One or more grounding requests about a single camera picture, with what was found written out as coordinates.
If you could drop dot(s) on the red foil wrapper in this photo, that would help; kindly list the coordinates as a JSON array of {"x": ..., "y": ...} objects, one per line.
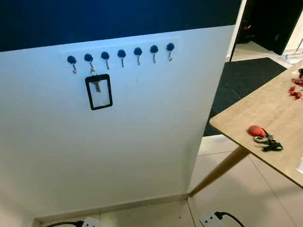
[
  {"x": 297, "y": 81},
  {"x": 295, "y": 93}
]

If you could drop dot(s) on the wooden table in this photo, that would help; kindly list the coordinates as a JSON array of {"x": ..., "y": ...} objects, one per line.
[{"x": 265, "y": 109}]

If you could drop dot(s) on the red key fob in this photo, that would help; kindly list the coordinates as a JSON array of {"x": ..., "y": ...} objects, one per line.
[{"x": 256, "y": 130}]

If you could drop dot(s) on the white card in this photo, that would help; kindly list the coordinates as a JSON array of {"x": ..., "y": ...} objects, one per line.
[{"x": 300, "y": 165}]

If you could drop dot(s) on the dark carpet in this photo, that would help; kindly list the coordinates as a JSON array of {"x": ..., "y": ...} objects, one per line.
[{"x": 241, "y": 80}]

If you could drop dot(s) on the black door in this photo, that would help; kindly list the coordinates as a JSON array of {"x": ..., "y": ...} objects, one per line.
[{"x": 274, "y": 23}]

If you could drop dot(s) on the white power strip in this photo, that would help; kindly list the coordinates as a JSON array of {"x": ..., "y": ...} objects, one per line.
[
  {"x": 210, "y": 219},
  {"x": 90, "y": 222}
]

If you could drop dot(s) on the black badge holder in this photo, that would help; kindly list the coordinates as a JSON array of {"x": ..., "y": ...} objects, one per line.
[{"x": 99, "y": 94}]

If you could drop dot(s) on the blue knob wall hook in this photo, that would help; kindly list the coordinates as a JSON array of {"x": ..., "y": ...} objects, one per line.
[
  {"x": 88, "y": 57},
  {"x": 121, "y": 53},
  {"x": 154, "y": 48},
  {"x": 105, "y": 55},
  {"x": 170, "y": 47},
  {"x": 138, "y": 51},
  {"x": 71, "y": 59}
]

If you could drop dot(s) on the white hook rail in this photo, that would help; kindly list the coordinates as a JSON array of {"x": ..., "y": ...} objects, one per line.
[{"x": 113, "y": 47}]

